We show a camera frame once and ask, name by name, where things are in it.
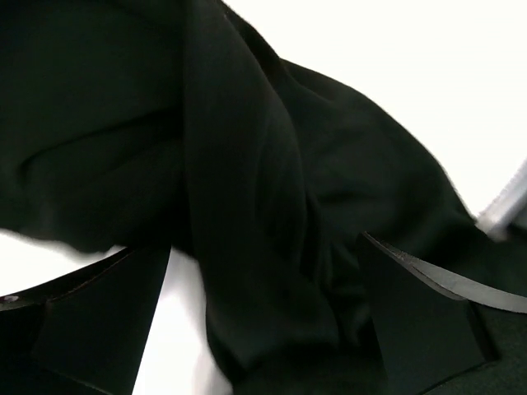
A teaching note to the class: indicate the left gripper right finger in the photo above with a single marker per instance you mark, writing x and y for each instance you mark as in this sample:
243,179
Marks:
440,332

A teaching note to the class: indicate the black tank top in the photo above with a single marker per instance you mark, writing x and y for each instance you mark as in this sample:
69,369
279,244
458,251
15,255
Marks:
173,123

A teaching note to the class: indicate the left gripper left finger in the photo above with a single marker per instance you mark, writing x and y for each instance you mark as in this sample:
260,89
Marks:
84,332

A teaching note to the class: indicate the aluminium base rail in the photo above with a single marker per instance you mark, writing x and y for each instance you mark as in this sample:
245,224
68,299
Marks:
507,212

